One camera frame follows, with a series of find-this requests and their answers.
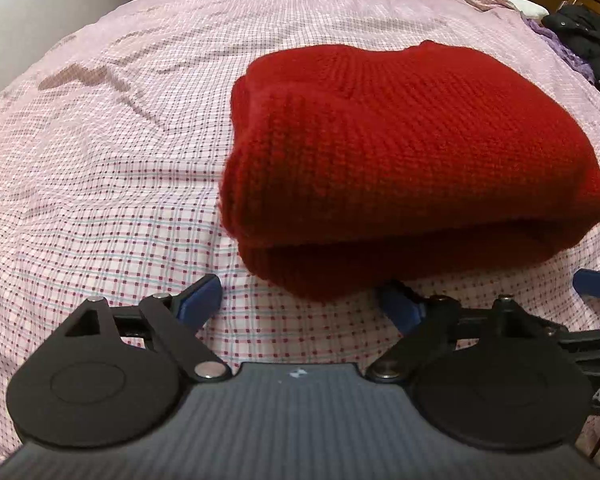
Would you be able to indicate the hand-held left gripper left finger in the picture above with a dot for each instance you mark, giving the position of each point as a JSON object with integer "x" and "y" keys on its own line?
{"x": 200, "y": 297}

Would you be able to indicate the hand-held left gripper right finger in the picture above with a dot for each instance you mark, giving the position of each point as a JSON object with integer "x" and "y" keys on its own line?
{"x": 402, "y": 311}

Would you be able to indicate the red knitted sweater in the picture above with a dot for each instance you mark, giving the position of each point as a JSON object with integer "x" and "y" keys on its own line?
{"x": 405, "y": 160}

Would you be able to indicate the pink checked bed sheet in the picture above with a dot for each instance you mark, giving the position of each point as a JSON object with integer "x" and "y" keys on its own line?
{"x": 120, "y": 160}

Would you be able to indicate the black jacket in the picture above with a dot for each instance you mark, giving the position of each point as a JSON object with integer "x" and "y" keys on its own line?
{"x": 590, "y": 45}

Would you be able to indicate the purple cloth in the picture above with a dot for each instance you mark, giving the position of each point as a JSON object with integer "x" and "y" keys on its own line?
{"x": 560, "y": 45}

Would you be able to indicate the white pillow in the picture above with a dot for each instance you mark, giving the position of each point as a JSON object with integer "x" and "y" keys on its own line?
{"x": 525, "y": 4}

